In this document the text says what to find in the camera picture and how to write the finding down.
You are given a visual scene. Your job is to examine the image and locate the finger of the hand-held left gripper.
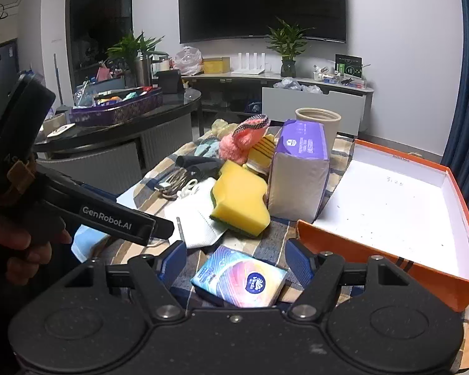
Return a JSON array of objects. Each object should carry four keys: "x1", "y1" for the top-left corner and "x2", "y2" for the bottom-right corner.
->
[{"x1": 152, "y1": 219, "x2": 176, "y2": 240}]

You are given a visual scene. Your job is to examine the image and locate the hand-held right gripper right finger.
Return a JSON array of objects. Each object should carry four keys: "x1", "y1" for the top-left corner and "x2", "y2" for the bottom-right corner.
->
[{"x1": 285, "y1": 238, "x2": 411, "y2": 321}]

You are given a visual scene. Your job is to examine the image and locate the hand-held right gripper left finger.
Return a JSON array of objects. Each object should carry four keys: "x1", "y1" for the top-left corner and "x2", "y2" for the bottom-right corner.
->
[{"x1": 63, "y1": 241, "x2": 188, "y2": 323}]

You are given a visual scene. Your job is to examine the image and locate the colourful pocket tissue pack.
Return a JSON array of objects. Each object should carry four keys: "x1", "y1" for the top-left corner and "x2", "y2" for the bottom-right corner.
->
[{"x1": 191, "y1": 245, "x2": 288, "y2": 308}]

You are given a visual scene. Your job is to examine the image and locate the black cloth item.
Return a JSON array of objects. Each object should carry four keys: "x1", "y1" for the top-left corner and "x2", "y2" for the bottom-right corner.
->
[{"x1": 176, "y1": 155, "x2": 224, "y2": 177}]

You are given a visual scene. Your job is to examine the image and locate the yellow sponge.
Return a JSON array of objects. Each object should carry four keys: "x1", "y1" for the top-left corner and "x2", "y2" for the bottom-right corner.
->
[{"x1": 210, "y1": 160, "x2": 271, "y2": 238}]

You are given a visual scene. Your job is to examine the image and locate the teal fluffy cloth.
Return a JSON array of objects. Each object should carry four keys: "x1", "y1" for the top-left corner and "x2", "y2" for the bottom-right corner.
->
[{"x1": 193, "y1": 137, "x2": 222, "y2": 159}]

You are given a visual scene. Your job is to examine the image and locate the orange box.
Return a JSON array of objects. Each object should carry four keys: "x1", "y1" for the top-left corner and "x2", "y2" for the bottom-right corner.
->
[{"x1": 296, "y1": 138, "x2": 469, "y2": 313}]

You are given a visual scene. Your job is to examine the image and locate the pale yellow scrunchie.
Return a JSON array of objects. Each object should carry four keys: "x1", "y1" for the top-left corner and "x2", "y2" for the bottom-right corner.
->
[{"x1": 212, "y1": 119, "x2": 239, "y2": 138}]

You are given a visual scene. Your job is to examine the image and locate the pink plush headband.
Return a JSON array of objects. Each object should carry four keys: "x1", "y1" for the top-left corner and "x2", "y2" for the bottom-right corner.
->
[{"x1": 219, "y1": 113, "x2": 270, "y2": 165}]

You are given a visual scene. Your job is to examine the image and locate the person's left hand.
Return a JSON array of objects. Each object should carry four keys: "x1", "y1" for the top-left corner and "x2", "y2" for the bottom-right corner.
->
[{"x1": 0, "y1": 202, "x2": 73, "y2": 283}]

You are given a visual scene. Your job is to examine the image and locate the plaid blanket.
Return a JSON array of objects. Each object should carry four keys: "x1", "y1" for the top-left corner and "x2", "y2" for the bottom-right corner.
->
[{"x1": 72, "y1": 125, "x2": 469, "y2": 372}]

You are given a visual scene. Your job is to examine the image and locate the white face mask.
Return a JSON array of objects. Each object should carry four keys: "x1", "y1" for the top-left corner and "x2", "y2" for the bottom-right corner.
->
[{"x1": 165, "y1": 177, "x2": 228, "y2": 249}]

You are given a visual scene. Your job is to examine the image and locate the white card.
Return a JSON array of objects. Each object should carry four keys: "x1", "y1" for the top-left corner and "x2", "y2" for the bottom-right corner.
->
[{"x1": 47, "y1": 124, "x2": 76, "y2": 138}]

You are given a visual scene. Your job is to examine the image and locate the blue face mask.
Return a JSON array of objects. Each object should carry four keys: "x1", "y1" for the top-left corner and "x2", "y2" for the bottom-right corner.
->
[{"x1": 71, "y1": 224, "x2": 111, "y2": 262}]

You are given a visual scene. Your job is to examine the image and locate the grey ribbed chair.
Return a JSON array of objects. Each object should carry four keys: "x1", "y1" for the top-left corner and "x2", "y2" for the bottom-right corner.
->
[{"x1": 36, "y1": 115, "x2": 193, "y2": 197}]

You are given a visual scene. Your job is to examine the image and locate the purple tissue pack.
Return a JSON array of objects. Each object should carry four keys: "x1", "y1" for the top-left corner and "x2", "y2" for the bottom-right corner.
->
[{"x1": 267, "y1": 120, "x2": 331, "y2": 222}]

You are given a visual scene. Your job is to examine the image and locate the grey storage box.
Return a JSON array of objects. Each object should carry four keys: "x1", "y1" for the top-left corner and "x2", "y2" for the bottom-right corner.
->
[{"x1": 94, "y1": 77, "x2": 126, "y2": 95}]

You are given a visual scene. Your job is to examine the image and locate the purple patterned tray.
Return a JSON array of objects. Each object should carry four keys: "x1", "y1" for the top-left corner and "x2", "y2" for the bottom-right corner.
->
[{"x1": 69, "y1": 87, "x2": 164, "y2": 127}]

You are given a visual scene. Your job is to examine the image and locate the dark glass table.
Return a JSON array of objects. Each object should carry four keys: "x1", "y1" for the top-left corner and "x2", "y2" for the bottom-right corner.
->
[{"x1": 34, "y1": 87, "x2": 203, "y2": 154}]

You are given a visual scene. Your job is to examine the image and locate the dark display cabinet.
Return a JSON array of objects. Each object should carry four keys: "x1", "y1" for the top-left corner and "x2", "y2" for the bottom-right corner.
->
[{"x1": 65, "y1": 0, "x2": 134, "y2": 100}]

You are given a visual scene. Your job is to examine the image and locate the green plant in metal vase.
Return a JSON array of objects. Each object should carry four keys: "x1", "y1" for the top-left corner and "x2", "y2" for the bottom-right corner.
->
[{"x1": 107, "y1": 31, "x2": 169, "y2": 87}]

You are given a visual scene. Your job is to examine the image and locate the beige cylindrical container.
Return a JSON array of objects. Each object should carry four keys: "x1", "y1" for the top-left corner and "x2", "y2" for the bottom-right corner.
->
[{"x1": 295, "y1": 108, "x2": 342, "y2": 153}]

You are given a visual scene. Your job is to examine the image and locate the black stand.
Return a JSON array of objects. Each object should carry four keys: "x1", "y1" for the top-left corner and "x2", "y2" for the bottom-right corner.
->
[{"x1": 156, "y1": 69, "x2": 184, "y2": 95}]

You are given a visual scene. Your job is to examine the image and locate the white open drawer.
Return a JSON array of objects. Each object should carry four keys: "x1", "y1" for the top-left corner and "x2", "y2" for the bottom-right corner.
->
[{"x1": 262, "y1": 87, "x2": 366, "y2": 134}]

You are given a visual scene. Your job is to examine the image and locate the white television cabinet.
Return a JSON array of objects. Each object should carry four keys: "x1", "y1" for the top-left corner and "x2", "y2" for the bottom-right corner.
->
[{"x1": 185, "y1": 71, "x2": 375, "y2": 134}]

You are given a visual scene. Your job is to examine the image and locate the pink white plastic bag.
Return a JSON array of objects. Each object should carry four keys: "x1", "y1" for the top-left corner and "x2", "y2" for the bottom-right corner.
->
[{"x1": 173, "y1": 46, "x2": 203, "y2": 76}]

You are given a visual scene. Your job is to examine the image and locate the yellow box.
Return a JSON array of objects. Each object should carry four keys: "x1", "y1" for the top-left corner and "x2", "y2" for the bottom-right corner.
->
[{"x1": 203, "y1": 57, "x2": 231, "y2": 74}]

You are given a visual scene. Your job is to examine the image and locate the crumpled plastic bags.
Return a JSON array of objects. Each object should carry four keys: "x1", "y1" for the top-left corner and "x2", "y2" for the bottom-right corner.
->
[{"x1": 274, "y1": 77, "x2": 323, "y2": 94}]

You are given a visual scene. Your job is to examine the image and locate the white router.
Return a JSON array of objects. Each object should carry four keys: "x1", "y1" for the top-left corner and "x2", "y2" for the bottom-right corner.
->
[{"x1": 231, "y1": 52, "x2": 266, "y2": 76}]

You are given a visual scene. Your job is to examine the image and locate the clear box of small items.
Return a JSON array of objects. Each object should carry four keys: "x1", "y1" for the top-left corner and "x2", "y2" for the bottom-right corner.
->
[{"x1": 313, "y1": 64, "x2": 367, "y2": 89}]

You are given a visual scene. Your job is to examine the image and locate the green and black box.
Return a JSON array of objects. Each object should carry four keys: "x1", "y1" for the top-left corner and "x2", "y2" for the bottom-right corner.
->
[{"x1": 335, "y1": 54, "x2": 363, "y2": 80}]

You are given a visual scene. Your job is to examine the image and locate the green plant in dark vase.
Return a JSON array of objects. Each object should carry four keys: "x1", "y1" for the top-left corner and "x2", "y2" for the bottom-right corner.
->
[{"x1": 266, "y1": 17, "x2": 315, "y2": 78}]

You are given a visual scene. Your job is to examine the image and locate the grey cable bundle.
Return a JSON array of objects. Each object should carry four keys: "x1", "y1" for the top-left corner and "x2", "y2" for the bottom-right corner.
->
[{"x1": 154, "y1": 168, "x2": 189, "y2": 201}]

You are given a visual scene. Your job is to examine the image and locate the white earphone cable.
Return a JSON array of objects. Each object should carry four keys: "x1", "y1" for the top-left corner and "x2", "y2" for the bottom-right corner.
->
[{"x1": 176, "y1": 178, "x2": 199, "y2": 201}]

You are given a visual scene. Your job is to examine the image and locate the mop handle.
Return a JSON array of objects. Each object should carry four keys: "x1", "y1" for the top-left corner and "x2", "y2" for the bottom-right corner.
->
[{"x1": 53, "y1": 52, "x2": 64, "y2": 111}]

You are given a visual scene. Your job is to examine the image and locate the black wall television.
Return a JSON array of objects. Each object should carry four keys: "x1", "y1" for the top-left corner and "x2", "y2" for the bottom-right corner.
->
[{"x1": 179, "y1": 0, "x2": 348, "y2": 43}]

